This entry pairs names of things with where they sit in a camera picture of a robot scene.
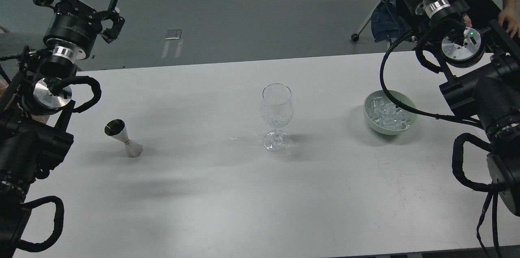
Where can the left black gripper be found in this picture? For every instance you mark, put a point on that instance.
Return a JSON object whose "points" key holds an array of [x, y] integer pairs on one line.
{"points": [[71, 24]]}

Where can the steel double jigger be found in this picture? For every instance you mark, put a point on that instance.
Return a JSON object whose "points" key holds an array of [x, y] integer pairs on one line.
{"points": [[117, 130]]}

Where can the clear ice cubes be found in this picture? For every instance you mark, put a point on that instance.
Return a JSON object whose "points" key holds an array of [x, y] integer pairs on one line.
{"points": [[387, 115]]}

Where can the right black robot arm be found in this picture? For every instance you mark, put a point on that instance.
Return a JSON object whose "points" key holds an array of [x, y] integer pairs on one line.
{"points": [[475, 43]]}

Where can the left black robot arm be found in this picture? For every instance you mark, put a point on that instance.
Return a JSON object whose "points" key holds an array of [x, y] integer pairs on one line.
{"points": [[36, 108]]}

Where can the clear wine glass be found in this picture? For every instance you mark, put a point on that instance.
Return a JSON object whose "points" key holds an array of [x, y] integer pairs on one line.
{"points": [[276, 110]]}

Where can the person hand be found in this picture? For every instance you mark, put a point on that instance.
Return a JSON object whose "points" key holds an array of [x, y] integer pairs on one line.
{"points": [[509, 21]]}

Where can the grey chair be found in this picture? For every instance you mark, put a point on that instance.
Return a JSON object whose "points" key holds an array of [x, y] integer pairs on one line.
{"points": [[13, 43]]}

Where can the metal floor plate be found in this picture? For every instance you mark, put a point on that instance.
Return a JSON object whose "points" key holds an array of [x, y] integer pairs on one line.
{"points": [[173, 34]]}

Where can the green bowl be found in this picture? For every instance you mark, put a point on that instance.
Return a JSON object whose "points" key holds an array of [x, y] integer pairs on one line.
{"points": [[381, 130]]}

